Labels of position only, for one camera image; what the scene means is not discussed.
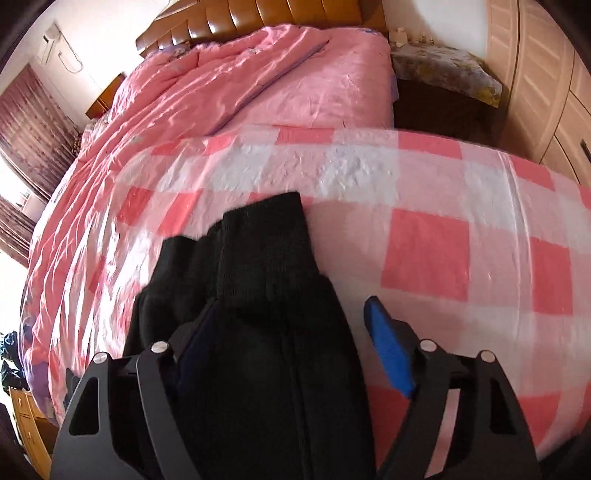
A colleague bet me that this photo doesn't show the brown leather headboard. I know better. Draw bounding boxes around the brown leather headboard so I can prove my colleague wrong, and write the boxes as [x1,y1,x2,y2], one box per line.
[135,0,387,58]

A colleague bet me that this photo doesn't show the black pants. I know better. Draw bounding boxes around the black pants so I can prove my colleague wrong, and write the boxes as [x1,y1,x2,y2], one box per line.
[122,191,377,480]

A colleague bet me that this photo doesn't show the dark nightstand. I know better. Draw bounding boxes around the dark nightstand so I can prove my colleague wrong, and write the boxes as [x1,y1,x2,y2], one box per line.
[392,76,502,145]

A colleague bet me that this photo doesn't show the brown wooden nightstand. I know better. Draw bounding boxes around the brown wooden nightstand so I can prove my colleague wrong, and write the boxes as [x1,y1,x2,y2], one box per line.
[85,74,127,119]

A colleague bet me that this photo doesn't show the light wooden furniture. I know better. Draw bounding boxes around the light wooden furniture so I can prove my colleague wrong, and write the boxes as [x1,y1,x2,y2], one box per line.
[8,388,54,479]

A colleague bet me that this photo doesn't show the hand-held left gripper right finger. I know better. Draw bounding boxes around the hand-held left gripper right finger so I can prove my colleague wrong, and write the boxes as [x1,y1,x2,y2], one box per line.
[363,295,544,480]

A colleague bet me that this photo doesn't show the pink checkered bed sheet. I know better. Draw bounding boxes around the pink checkered bed sheet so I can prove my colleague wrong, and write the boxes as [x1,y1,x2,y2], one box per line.
[28,124,591,468]

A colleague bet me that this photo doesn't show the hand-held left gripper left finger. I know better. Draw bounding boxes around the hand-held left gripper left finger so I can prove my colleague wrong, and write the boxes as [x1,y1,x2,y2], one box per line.
[50,299,219,480]

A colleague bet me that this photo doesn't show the pile of dark clothes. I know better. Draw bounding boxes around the pile of dark clothes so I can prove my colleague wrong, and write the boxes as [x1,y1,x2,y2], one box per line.
[0,330,29,394]

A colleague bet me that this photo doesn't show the beige wooden wardrobe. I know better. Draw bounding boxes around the beige wooden wardrobe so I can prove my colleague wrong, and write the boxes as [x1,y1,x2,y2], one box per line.
[485,0,591,186]

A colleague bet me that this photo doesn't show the patterned nightstand cloth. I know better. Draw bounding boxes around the patterned nightstand cloth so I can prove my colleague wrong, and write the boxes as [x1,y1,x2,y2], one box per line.
[390,45,503,110]

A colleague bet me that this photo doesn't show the dark red curtain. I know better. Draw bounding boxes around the dark red curtain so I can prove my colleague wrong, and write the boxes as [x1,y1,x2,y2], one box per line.
[0,65,82,268]

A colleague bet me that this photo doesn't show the white air conditioner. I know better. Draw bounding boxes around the white air conditioner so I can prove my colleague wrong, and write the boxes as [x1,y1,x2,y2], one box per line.
[39,23,64,64]

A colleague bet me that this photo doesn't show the pink quilt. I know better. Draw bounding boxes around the pink quilt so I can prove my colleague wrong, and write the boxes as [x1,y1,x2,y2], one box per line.
[19,25,396,425]

